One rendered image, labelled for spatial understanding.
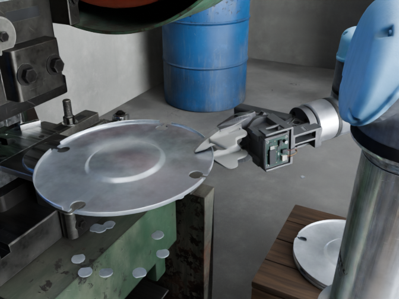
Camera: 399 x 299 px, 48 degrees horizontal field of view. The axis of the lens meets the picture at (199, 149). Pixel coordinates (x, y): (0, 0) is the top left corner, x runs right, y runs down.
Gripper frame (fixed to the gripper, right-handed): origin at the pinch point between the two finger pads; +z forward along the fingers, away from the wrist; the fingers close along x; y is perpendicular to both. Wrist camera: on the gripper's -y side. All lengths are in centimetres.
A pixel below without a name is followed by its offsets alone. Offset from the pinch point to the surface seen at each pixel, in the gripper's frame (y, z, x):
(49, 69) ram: -13.3, 19.5, -14.4
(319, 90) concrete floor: -190, -178, 95
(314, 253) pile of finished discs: -10, -34, 46
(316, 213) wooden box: -25, -47, 49
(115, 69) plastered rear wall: -222, -35, 57
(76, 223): -4.7, 22.1, 10.4
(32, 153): -13.8, 25.6, -0.3
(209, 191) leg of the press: -12.9, -6.9, 18.9
